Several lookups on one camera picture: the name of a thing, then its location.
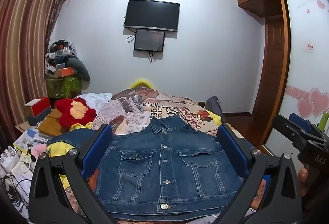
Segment green bottle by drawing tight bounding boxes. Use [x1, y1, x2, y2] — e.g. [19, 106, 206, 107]
[317, 112, 329, 132]

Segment dark grey bag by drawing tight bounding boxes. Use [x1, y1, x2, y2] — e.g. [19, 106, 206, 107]
[204, 96, 227, 122]

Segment white cables and chargers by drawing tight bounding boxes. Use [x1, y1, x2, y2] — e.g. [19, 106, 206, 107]
[0, 145, 37, 188]

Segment tangle of black cables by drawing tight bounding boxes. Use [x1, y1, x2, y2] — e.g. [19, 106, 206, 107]
[0, 175, 29, 215]

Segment striped brown curtain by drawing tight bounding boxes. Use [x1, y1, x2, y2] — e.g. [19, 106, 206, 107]
[0, 0, 75, 142]

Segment brown cardboard box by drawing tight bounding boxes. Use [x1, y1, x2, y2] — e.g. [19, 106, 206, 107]
[37, 108, 70, 137]

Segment white door with heart stickers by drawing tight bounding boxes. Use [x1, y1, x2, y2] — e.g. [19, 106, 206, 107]
[262, 0, 329, 158]

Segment red box with white lid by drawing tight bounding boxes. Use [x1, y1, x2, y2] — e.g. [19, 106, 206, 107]
[24, 97, 51, 117]

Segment small black monitor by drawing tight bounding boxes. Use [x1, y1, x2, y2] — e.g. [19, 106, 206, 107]
[134, 29, 166, 53]

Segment stack of magazines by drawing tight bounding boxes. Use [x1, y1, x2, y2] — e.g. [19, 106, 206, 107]
[13, 127, 50, 148]

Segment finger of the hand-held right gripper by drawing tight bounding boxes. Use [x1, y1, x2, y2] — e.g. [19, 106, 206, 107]
[289, 112, 322, 135]
[272, 114, 309, 145]

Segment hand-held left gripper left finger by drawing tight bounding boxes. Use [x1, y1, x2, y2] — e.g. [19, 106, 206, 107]
[29, 124, 115, 224]

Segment person's right hand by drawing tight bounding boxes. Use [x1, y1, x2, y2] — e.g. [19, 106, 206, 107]
[298, 167, 309, 198]

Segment white cloth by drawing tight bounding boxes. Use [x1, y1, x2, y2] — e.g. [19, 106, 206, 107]
[78, 92, 114, 109]

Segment printed bed cover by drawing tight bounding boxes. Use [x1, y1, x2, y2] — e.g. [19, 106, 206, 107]
[46, 77, 224, 188]

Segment black wall television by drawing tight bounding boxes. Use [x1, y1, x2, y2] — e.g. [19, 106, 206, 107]
[123, 0, 180, 32]

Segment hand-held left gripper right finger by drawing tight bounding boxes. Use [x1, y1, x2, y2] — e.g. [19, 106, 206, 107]
[217, 123, 302, 224]

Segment orange box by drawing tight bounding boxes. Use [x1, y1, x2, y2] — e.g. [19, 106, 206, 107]
[53, 67, 75, 78]

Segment grey box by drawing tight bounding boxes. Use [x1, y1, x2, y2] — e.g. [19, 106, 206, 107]
[27, 107, 53, 127]

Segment red plush toy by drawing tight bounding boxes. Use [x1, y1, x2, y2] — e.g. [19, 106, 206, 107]
[55, 97, 97, 129]

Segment pile of clothes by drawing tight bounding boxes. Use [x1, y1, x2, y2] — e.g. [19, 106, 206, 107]
[44, 39, 78, 76]

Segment green patterned cloth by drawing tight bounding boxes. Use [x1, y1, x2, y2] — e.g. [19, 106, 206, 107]
[46, 75, 82, 99]

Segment brown wooden door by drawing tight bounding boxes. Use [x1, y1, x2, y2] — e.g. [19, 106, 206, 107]
[250, 15, 286, 117]

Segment blue denim jacket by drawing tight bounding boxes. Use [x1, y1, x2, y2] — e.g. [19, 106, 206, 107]
[47, 115, 255, 222]

